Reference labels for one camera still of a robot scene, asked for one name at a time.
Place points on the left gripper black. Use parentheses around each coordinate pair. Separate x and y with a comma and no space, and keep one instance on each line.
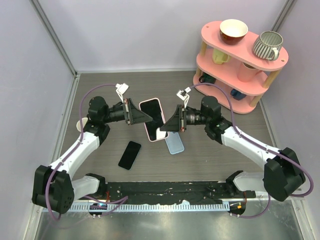
(134,115)

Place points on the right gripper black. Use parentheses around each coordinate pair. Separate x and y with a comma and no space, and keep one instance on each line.
(176,123)

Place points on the blue phone case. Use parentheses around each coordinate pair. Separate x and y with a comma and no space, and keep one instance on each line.
(174,143)

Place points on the pink phone case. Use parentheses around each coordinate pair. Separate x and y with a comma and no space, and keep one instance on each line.
(152,120)

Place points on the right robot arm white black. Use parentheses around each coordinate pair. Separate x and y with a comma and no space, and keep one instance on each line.
(281,175)

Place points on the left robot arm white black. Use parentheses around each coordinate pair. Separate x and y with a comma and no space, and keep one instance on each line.
(54,187)

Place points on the dark green mug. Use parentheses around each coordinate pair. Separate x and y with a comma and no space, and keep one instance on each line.
(207,79)

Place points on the blue mug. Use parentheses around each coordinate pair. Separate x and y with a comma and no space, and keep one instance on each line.
(237,95)

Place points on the yellow mug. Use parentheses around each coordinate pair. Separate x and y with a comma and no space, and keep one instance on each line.
(219,57)

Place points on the pink three-tier shelf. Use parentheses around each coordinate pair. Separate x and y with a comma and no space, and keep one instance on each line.
(236,65)

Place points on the pink mug on shelf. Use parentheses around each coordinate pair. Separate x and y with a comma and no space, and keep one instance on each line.
(247,72)

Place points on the red bowl white inside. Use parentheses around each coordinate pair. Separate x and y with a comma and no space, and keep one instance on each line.
(232,31)

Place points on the grey striped mug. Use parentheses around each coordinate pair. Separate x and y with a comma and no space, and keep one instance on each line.
(268,45)

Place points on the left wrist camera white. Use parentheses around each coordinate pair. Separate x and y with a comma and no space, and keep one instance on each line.
(121,89)

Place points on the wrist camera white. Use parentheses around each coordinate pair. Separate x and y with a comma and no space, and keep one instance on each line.
(184,96)
(121,89)

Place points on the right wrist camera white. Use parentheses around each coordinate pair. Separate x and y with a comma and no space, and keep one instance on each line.
(184,96)

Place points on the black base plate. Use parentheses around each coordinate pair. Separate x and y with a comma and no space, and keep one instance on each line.
(175,192)

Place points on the white slotted cable duct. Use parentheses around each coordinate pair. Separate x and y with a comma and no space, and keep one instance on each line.
(130,208)

